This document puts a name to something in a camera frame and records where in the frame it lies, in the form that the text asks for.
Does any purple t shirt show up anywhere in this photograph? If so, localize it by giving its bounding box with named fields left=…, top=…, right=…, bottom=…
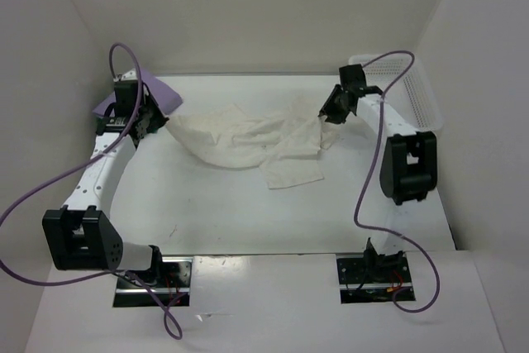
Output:
left=93, top=69, right=183, bottom=117

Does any white t shirt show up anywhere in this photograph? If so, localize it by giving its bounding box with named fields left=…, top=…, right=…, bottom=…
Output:
left=165, top=96, right=339, bottom=189

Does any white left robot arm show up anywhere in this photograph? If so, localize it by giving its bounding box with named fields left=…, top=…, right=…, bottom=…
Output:
left=42, top=77, right=183, bottom=287

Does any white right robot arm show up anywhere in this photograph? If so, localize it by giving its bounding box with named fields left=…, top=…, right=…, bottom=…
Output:
left=319, top=64, right=437, bottom=260

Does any white plastic basket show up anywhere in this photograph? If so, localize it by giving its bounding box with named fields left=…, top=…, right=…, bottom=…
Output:
left=348, top=53, right=444, bottom=132

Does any aluminium table edge rail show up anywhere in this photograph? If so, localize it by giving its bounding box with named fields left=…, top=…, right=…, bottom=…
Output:
left=112, top=75, right=127, bottom=83

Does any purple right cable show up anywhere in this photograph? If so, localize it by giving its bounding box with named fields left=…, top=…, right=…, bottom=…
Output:
left=354, top=50, right=441, bottom=313

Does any purple cable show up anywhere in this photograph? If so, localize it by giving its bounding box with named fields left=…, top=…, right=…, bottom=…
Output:
left=354, top=50, right=441, bottom=313
left=0, top=41, right=183, bottom=340

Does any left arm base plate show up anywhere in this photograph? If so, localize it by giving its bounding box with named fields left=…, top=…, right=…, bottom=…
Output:
left=112, top=256, right=193, bottom=308

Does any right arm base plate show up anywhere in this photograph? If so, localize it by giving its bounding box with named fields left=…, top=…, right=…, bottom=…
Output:
left=336, top=254, right=416, bottom=304

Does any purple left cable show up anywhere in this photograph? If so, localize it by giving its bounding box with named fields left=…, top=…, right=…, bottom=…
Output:
left=0, top=41, right=183, bottom=340

